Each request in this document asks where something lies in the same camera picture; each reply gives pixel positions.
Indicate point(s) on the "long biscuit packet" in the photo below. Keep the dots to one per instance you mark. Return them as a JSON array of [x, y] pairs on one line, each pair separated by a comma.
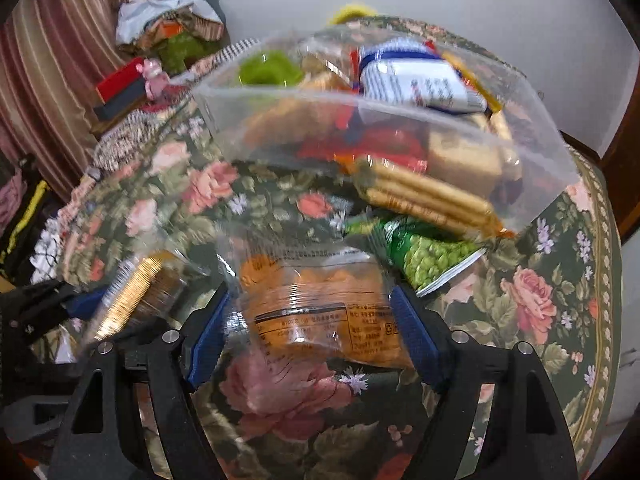
[[425, 197]]

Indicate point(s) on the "gold-edged round cracker sleeve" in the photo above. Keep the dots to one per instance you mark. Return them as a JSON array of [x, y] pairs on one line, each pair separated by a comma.
[[135, 290]]

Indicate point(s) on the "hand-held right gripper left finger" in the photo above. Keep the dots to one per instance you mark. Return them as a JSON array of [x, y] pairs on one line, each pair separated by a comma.
[[206, 345]]

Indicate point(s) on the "orange cookie packet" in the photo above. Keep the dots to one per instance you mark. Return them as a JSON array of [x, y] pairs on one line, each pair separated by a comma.
[[310, 295]]

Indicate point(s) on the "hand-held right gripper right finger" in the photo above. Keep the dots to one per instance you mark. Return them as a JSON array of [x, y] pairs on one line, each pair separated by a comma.
[[415, 332]]

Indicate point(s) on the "purple label cracker packet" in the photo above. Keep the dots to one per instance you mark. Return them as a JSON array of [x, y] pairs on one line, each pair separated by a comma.
[[465, 157]]

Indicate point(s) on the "red snack packet blue figures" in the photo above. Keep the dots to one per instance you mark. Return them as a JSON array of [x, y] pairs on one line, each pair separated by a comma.
[[380, 145]]

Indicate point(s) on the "patchwork quilt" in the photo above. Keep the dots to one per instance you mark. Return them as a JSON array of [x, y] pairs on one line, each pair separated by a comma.
[[120, 145]]

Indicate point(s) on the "green pea packet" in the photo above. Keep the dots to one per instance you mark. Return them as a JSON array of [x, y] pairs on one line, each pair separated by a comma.
[[430, 260]]

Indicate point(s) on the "cream cracker packet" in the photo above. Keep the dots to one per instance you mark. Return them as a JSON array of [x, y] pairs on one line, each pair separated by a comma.
[[492, 122]]

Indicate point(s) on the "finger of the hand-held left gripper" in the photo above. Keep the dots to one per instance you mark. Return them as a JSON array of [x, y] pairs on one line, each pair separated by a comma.
[[86, 305]]

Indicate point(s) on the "green jelly cup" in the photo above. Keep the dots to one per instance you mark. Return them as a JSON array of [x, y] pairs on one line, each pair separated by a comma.
[[267, 67]]

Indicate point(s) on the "pile of clothes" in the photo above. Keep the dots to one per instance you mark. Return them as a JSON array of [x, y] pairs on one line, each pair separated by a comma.
[[170, 25]]

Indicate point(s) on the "clear plastic storage box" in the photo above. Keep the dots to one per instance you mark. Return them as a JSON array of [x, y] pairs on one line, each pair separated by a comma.
[[225, 105]]

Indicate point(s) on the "striped brown curtain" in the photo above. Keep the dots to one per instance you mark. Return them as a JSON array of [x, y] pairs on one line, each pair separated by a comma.
[[50, 60]]

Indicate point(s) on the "blue white snack packet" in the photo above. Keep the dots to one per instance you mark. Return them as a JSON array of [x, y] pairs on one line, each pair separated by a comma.
[[420, 82]]

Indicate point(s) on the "yellow hoop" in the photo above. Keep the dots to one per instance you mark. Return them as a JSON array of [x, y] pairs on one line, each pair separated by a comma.
[[352, 11]]

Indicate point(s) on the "red box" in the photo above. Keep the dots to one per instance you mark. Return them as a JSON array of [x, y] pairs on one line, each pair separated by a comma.
[[120, 80]]

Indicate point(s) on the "white printed cloth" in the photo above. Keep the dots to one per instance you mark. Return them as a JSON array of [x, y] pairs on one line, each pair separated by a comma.
[[47, 255]]

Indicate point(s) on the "brown bread packet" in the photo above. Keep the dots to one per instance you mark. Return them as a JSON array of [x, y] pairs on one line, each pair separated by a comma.
[[280, 117]]

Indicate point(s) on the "dark grey box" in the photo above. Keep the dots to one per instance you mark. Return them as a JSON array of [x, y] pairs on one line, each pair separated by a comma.
[[120, 105]]

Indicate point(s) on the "pink toy rabbit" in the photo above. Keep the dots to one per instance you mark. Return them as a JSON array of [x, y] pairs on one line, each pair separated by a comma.
[[156, 77]]

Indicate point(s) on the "floral blanket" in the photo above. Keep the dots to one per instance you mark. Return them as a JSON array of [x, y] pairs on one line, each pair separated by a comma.
[[525, 285]]

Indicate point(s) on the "black yellow bag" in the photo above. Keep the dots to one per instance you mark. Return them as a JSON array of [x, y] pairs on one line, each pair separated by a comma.
[[22, 220]]

